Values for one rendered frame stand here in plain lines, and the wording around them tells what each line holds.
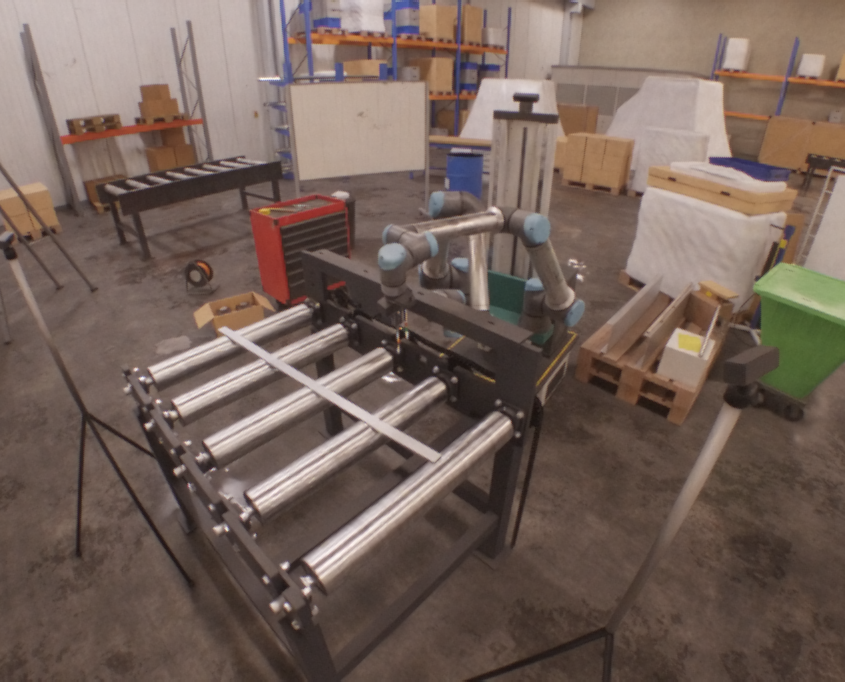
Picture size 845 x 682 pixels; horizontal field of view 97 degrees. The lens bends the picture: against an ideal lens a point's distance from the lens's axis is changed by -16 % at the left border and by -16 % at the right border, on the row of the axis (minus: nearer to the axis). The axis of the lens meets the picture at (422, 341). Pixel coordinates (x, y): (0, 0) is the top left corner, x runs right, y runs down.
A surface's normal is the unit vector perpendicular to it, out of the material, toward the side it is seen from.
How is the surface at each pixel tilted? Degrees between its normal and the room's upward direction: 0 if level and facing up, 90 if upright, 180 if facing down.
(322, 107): 90
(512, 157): 90
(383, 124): 90
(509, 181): 90
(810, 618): 0
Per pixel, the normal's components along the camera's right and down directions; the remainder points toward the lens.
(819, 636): 0.00, -0.85
